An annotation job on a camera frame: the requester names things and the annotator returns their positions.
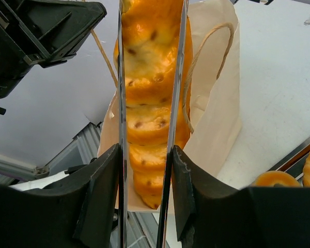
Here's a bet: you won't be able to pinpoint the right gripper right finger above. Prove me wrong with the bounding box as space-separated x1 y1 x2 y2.
172 146 310 247

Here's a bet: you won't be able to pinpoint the aluminium frame rail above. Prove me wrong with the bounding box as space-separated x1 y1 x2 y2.
0 123 158 247

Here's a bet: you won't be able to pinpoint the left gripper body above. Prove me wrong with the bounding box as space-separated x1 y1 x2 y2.
0 0 42 99

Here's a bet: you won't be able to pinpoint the fake ring donut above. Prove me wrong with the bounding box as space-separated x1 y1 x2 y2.
252 170 301 187

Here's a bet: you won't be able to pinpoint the long fake baguette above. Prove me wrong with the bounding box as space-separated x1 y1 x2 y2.
116 1 183 210

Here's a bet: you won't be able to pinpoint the brown paper bag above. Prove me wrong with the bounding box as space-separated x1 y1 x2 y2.
97 0 243 214

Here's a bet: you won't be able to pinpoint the metal tongs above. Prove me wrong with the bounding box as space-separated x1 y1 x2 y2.
117 1 188 247

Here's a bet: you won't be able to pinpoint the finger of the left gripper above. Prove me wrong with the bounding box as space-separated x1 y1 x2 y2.
0 0 107 68

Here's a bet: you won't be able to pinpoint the metal tray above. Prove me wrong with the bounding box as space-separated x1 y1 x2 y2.
270 137 310 183

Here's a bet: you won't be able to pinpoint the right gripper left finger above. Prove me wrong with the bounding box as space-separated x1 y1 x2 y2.
0 145 119 247

